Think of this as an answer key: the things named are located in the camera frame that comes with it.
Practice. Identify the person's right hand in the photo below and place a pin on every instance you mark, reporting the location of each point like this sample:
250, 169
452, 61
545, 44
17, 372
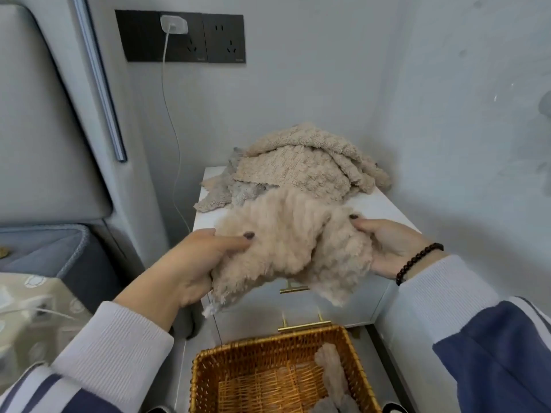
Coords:
396, 249

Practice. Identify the orange wicker basket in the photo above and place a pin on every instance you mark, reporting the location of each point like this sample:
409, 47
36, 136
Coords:
258, 374

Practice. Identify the silver headboard trim strip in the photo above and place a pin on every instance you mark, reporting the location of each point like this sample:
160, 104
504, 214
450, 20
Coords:
101, 81

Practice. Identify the white nightstand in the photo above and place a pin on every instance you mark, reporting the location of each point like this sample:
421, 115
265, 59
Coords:
387, 215

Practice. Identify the person's left forearm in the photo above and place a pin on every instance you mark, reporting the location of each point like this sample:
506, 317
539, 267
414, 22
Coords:
99, 352

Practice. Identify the pile of beige grey towels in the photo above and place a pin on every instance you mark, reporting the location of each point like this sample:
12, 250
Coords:
301, 167

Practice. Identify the person's left hand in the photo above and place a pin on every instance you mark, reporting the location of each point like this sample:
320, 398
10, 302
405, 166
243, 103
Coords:
189, 266

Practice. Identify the wooden stick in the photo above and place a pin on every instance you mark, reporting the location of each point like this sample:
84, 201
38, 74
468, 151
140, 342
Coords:
4, 252

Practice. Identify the white charger plug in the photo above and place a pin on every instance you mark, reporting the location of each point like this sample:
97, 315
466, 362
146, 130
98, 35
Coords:
174, 24

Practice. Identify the single grey towel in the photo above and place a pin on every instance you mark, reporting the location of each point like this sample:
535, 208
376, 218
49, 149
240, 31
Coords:
351, 404
325, 406

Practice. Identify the wide black wall socket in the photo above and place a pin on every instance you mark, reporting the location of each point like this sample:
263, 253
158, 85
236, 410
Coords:
137, 36

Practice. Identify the single beige towel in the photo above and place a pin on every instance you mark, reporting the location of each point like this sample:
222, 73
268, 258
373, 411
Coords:
331, 369
280, 236

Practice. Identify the grey padded headboard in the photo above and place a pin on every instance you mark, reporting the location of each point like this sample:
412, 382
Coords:
47, 137

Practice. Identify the narrow black wall socket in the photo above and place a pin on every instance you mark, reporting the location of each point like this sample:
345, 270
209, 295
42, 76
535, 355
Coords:
224, 38

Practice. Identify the person's right forearm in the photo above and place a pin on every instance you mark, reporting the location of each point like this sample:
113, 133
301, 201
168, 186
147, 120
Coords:
482, 331

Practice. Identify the patterned beige bedspread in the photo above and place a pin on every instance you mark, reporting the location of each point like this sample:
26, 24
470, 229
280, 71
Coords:
30, 322

